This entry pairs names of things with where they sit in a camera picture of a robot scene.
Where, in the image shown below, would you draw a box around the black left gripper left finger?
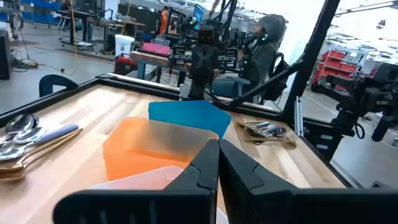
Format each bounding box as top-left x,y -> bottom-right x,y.
52,139 -> 220,224

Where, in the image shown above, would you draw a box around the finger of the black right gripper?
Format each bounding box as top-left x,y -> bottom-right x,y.
172,45 -> 205,90
204,45 -> 239,90

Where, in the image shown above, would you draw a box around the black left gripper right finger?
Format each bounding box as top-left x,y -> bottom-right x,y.
218,139 -> 398,224

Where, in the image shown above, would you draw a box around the black spoon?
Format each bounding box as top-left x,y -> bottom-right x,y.
4,113 -> 40,134
270,126 -> 288,139

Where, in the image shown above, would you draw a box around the pink plastic bin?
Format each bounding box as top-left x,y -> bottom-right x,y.
142,42 -> 172,57

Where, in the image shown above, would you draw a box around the monitor with blue screen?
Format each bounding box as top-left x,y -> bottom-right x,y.
192,4 -> 205,31

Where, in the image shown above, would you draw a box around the wooden workbench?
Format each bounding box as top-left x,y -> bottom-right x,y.
129,49 -> 190,88

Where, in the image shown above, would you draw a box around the clear plastic bin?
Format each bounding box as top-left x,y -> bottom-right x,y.
89,166 -> 229,224

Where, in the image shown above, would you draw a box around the person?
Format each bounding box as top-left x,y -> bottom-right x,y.
213,14 -> 287,103

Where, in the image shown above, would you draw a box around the teal plastic bin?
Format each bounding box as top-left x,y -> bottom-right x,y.
148,100 -> 233,140

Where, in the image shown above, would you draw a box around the orange plastic bin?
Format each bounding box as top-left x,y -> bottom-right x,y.
102,116 -> 220,183

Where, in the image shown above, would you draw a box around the red toolbox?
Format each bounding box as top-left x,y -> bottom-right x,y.
113,55 -> 140,76

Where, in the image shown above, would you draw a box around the white bucket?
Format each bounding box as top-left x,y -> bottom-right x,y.
114,34 -> 136,57

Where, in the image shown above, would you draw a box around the wooden desk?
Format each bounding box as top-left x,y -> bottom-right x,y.
86,17 -> 146,54

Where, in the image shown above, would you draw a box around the red shelving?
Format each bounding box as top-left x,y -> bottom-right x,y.
310,49 -> 358,91

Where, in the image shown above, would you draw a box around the black desk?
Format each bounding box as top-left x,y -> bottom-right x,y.
57,9 -> 98,51

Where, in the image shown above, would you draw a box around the black articulated machine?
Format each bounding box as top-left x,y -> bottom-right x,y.
303,62 -> 398,162

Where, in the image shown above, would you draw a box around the blue storage bin rack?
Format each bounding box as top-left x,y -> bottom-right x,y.
19,0 -> 62,26

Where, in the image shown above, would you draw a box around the black computer tower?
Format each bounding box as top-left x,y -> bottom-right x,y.
0,29 -> 12,80

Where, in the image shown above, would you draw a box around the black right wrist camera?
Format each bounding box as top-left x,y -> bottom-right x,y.
198,26 -> 216,45

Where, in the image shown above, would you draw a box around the silver aluminium bracket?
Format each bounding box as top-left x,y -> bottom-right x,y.
294,95 -> 305,138

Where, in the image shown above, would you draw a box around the hanging yellow cable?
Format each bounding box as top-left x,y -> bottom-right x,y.
69,0 -> 78,57

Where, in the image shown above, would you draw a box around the black arched table handle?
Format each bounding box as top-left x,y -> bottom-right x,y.
39,73 -> 79,98

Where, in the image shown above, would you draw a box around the tangled black cables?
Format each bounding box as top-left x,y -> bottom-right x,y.
11,30 -> 66,74

